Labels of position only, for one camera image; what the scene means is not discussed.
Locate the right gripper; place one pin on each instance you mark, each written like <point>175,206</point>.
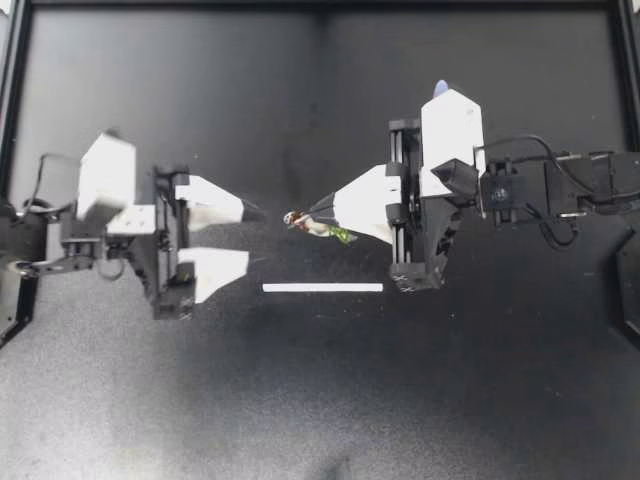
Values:
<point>430,235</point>

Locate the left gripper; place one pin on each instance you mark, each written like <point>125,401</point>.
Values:
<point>165,260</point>

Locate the candy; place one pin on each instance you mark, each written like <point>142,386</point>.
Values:
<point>316,227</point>

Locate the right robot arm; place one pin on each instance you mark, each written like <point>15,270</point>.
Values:
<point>600,175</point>

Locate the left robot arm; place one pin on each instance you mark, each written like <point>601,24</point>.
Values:
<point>75,245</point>

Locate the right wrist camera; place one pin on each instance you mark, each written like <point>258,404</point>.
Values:
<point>450,135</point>

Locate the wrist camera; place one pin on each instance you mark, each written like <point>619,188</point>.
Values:
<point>105,175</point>
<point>450,135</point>

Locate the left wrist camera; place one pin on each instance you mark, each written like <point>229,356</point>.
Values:
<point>105,175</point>

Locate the black frame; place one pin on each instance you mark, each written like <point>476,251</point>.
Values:
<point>15,75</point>

